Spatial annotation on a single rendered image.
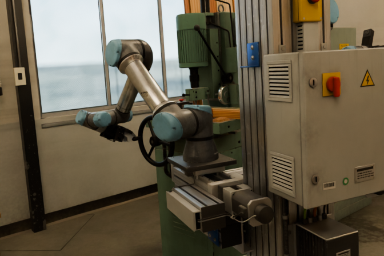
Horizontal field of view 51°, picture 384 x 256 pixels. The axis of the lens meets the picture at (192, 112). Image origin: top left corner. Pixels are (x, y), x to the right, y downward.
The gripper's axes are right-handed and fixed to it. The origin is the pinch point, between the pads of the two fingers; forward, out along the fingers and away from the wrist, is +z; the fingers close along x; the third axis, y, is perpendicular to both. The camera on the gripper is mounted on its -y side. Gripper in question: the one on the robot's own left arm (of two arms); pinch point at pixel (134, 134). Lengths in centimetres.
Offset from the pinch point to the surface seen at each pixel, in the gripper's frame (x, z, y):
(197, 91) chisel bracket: 15.5, 24.8, -35.4
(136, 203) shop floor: -114, 104, 31
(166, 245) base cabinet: -13, 56, 55
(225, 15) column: 26, 23, -83
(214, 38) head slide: 21, 23, -69
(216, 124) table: 40.4, 20.6, -12.2
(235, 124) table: 42, 33, -17
